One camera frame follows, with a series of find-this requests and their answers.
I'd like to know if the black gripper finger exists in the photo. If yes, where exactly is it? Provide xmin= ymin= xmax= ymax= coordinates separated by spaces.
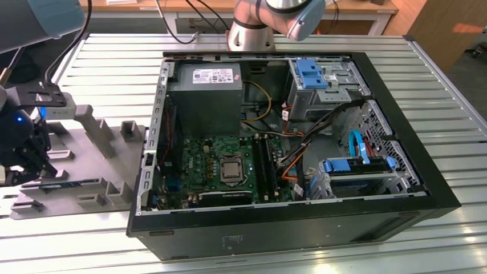
xmin=20 ymin=122 xmax=59 ymax=177
xmin=4 ymin=167 xmax=41 ymax=187

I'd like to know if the green RAM stick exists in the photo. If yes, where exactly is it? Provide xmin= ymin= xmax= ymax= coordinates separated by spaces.
xmin=40 ymin=180 xmax=83 ymax=191

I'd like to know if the black RAM slot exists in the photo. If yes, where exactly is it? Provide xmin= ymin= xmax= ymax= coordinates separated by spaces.
xmin=252 ymin=136 xmax=264 ymax=199

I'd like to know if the green Dell motherboard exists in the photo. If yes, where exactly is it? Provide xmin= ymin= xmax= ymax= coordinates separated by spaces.
xmin=158 ymin=134 xmax=302 ymax=211

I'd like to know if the grey power supply unit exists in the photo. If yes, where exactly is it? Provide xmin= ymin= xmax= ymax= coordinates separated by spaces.
xmin=167 ymin=62 xmax=244 ymax=138

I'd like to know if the black Nvidia graphics card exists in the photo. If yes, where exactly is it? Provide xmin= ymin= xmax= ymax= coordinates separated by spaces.
xmin=198 ymin=190 xmax=254 ymax=208

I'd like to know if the silver CPU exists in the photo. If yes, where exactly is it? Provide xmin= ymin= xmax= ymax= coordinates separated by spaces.
xmin=222 ymin=161 xmax=242 ymax=179

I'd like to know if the metal CPU socket cover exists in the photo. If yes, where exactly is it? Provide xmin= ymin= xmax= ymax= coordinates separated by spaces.
xmin=216 ymin=154 xmax=248 ymax=188

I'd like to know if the wooden desk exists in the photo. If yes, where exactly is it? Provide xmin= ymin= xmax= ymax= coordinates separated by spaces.
xmin=77 ymin=0 xmax=399 ymax=37

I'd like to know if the black open PC case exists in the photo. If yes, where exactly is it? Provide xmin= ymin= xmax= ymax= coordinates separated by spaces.
xmin=126 ymin=51 xmax=462 ymax=261

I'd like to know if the silver optical drive cage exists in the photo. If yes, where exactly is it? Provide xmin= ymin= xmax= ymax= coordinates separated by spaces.
xmin=287 ymin=58 xmax=372 ymax=123

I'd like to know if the silver disk bay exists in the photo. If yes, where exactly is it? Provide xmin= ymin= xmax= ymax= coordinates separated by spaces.
xmin=304 ymin=164 xmax=418 ymax=200

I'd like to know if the wooden cabinet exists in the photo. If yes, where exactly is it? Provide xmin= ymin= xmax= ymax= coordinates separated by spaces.
xmin=407 ymin=0 xmax=487 ymax=72

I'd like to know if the black chair base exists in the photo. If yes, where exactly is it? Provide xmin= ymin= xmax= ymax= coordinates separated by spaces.
xmin=464 ymin=42 xmax=487 ymax=58

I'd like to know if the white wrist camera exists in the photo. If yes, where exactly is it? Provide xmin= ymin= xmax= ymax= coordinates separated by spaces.
xmin=15 ymin=82 xmax=77 ymax=120

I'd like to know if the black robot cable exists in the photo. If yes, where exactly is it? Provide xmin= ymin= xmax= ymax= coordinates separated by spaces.
xmin=155 ymin=0 xmax=230 ymax=44

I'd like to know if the yellow power wire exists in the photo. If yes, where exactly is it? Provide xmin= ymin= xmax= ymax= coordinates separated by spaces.
xmin=243 ymin=81 xmax=274 ymax=123

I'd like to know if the orange wire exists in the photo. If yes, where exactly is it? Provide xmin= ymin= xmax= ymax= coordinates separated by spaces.
xmin=280 ymin=159 xmax=306 ymax=182

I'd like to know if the blue plastic drive bracket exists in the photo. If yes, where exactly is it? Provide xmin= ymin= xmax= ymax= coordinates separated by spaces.
xmin=295 ymin=58 xmax=328 ymax=90

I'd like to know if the blue SATA wire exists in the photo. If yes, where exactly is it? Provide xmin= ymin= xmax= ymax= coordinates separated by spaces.
xmin=348 ymin=130 xmax=372 ymax=165

